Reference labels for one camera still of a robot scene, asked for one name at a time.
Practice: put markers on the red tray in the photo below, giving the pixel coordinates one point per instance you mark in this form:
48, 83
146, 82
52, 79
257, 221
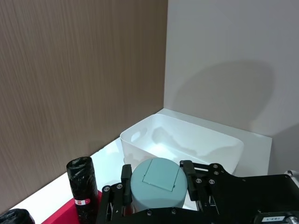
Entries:
61, 214

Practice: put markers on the teal round bin with lid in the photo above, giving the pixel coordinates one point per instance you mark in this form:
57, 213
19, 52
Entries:
158, 193

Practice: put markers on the black bag roll red label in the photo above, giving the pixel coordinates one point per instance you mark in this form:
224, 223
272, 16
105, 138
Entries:
83, 182

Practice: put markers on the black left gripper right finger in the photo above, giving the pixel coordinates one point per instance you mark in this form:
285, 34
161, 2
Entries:
205, 184

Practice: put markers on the white plastic basket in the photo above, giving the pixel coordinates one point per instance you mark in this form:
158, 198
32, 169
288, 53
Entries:
177, 137

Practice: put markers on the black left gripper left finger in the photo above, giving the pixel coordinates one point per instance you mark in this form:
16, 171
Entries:
114, 200

